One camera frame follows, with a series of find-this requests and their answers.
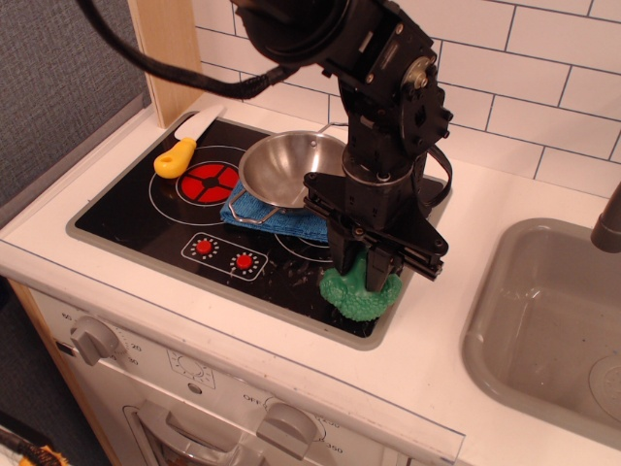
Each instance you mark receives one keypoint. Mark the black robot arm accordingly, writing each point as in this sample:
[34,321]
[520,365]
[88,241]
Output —
[387,74]

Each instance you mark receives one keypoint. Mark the blue cloth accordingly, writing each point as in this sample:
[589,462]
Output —
[243,209]

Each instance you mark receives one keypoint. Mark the grey oven knob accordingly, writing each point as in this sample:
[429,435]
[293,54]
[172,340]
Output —
[287,429]
[93,339]

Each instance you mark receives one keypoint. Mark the yellow black object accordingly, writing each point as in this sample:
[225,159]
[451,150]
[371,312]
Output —
[16,450]

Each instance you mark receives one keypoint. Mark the yellow handled toy knife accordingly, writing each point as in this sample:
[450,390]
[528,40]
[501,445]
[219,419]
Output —
[172,163]

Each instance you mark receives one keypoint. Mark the right grey oven knob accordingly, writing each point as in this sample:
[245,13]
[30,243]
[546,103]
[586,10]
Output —
[287,429]

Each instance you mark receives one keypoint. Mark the red stove knob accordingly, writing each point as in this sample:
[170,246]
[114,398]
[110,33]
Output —
[204,247]
[244,262]

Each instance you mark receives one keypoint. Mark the silver metal pot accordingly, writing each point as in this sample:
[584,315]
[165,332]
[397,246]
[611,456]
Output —
[273,169]

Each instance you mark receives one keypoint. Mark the left red stove knob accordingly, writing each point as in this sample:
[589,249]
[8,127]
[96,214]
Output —
[204,247]

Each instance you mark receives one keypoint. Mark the wooden post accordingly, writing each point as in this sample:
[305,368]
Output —
[165,31]

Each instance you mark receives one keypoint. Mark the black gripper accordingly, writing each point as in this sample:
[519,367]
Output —
[388,221]

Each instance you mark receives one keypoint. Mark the black toy stovetop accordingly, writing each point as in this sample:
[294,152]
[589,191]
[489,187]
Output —
[157,223]

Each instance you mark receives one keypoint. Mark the grey oven door handle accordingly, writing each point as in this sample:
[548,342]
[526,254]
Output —
[171,444]

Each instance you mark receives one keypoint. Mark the grey faucet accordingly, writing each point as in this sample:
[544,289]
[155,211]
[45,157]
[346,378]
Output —
[606,235]

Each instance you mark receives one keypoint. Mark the right red stove knob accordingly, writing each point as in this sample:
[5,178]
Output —
[244,262]

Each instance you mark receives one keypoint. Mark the left grey oven knob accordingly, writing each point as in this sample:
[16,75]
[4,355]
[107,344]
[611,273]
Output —
[93,339]

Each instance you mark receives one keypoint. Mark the green toy broccoli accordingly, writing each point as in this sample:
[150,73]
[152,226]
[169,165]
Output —
[348,293]

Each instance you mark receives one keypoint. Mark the grey sink basin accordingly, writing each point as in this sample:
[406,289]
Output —
[544,332]

